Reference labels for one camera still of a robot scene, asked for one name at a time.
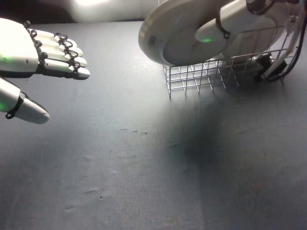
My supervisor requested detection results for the white plate with tree print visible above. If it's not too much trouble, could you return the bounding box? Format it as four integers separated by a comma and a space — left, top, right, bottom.
225, 14, 292, 59
138, 0, 232, 67

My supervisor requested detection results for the white wire dish rack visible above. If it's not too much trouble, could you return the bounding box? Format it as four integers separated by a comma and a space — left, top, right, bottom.
164, 46, 297, 98

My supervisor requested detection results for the grey table cloth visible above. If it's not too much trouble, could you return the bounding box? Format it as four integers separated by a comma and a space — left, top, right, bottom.
0, 20, 307, 230

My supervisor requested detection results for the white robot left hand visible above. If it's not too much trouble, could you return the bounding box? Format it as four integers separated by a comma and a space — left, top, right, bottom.
0, 18, 91, 125

